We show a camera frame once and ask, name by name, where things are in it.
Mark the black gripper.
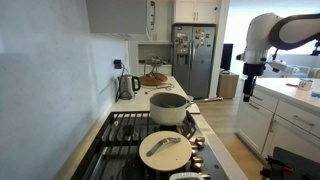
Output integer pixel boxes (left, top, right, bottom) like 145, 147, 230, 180
242, 62, 266, 103

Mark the wooden side cabinet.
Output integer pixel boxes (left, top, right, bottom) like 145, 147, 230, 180
217, 70, 240, 100

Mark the black monitor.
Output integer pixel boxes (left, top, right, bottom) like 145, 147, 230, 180
219, 43, 234, 72

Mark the white kitchen island cabinet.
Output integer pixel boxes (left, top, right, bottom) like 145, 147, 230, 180
234, 77, 320, 164

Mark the light wooden cutting board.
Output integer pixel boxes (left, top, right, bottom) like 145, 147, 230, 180
184, 101, 202, 115

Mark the stainless steel refrigerator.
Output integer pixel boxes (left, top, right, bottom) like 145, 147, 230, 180
171, 23, 217, 100

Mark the white printed mug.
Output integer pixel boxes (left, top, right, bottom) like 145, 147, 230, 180
297, 78, 314, 92

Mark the black stand with red parts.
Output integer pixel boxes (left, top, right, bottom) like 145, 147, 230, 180
259, 146, 320, 180

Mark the white cabinet above refrigerator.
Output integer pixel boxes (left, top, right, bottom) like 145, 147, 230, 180
173, 0, 221, 24

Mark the steel electric kettle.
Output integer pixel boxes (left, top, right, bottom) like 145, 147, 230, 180
117, 74, 141, 101

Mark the black gas cooktop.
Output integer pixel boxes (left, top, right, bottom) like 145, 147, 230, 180
70, 110, 231, 180

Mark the white cabinet over hood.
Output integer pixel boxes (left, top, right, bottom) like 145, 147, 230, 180
85, 0, 149, 34

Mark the white saucepan with metal handle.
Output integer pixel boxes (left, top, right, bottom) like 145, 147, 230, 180
148, 92, 224, 127

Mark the black camera on stand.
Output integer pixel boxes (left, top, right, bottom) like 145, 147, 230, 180
309, 39, 320, 57

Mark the cream pot lid metal handle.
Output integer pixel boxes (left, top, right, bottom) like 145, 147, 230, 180
138, 130, 193, 172

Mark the white wall cabinet with handles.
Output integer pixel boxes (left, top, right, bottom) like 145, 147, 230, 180
146, 0, 174, 43

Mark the black kettle power cable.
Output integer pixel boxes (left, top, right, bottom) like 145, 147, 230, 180
114, 63, 130, 103

